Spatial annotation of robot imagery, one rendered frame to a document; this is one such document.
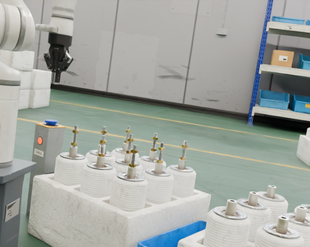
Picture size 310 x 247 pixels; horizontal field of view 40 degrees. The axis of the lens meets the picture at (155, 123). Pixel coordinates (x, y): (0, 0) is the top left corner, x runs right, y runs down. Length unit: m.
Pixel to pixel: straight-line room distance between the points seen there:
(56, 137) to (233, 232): 0.71
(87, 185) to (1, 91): 0.42
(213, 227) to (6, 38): 0.58
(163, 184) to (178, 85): 5.21
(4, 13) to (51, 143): 0.62
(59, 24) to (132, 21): 5.20
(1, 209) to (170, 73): 5.59
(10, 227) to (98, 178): 0.31
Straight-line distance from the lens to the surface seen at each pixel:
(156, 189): 1.20
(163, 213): 1.18
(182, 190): 1.30
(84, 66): 6.76
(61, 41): 1.40
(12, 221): 0.98
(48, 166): 1.44
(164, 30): 6.45
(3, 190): 0.92
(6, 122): 0.91
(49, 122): 1.43
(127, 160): 1.30
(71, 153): 1.29
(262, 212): 1.06
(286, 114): 5.59
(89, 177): 1.19
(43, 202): 1.31
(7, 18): 0.90
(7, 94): 0.91
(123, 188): 1.11
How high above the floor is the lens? 0.55
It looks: 7 degrees down
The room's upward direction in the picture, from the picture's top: 8 degrees clockwise
